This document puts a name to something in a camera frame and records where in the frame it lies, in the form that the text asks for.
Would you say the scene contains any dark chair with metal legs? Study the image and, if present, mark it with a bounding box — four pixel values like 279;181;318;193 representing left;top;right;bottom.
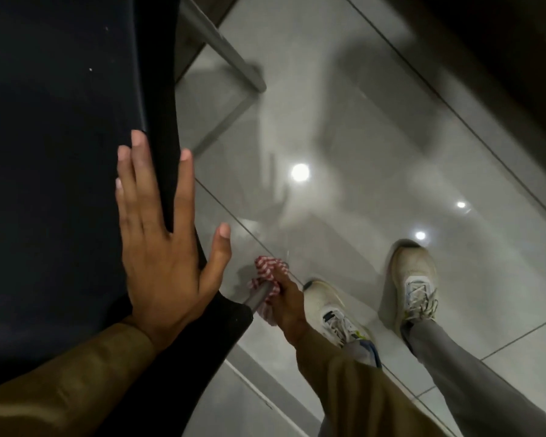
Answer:
0;0;268;437

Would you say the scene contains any person's right hand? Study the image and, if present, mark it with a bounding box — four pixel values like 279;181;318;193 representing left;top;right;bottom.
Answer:
268;266;310;347

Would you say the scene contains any person's left grey trouser leg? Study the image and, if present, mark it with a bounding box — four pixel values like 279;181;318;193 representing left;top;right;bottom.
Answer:
345;339;384;370

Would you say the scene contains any person's beige sneaker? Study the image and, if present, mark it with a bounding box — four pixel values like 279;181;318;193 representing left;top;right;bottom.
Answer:
389;243;439;337
303;279;374;349

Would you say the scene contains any red white checkered cloth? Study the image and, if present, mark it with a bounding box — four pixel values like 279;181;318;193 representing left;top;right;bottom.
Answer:
250;255;291;326

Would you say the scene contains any person's right grey trouser leg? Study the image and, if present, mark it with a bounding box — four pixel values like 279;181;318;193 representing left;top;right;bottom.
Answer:
400;318;546;437

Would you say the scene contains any person's left beige sneaker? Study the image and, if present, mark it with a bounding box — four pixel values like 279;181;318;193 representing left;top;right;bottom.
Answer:
303;279;374;349

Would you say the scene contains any person's right beige sneaker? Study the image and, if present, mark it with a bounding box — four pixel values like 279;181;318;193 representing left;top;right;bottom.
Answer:
389;243;439;337

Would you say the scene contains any person's grey trouser leg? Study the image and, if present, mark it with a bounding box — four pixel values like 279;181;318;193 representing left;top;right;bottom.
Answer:
400;318;546;437
345;339;384;370

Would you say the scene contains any person's left hand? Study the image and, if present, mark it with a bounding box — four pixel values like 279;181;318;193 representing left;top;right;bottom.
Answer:
115;130;232;349

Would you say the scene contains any person's right forearm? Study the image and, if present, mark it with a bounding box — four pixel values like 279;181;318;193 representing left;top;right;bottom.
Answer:
295;331;447;437

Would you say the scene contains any person's left forearm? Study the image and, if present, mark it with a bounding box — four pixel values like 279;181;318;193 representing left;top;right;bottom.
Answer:
0;320;158;437

